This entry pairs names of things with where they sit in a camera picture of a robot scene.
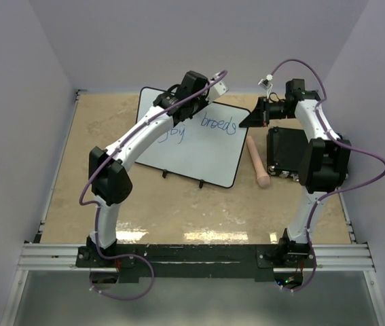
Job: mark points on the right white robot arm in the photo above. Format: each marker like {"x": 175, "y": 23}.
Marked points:
{"x": 322, "y": 168}

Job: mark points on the beige cylindrical handle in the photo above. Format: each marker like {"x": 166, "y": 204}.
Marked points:
{"x": 262, "y": 177}

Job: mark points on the white whiteboard black frame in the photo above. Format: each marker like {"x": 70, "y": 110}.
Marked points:
{"x": 206, "y": 148}

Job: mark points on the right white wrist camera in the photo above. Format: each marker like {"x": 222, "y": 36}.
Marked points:
{"x": 266, "y": 83}

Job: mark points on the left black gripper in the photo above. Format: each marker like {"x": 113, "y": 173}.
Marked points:
{"x": 204, "y": 100}

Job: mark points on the metal wire whiteboard stand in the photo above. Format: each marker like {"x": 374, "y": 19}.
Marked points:
{"x": 199, "y": 182}

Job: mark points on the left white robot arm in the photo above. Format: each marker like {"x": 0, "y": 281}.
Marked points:
{"x": 108, "y": 182}

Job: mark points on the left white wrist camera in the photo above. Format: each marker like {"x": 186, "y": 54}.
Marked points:
{"x": 218, "y": 87}

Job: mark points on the black box device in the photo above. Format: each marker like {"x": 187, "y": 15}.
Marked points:
{"x": 285, "y": 150}

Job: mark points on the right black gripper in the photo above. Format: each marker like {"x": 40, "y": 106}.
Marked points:
{"x": 258, "y": 117}

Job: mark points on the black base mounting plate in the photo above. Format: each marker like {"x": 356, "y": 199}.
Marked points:
{"x": 236, "y": 261}

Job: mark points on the aluminium rail frame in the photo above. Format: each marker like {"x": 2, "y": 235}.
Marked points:
{"x": 195, "y": 284}

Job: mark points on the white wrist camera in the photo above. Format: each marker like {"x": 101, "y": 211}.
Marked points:
{"x": 266, "y": 83}
{"x": 218, "y": 87}

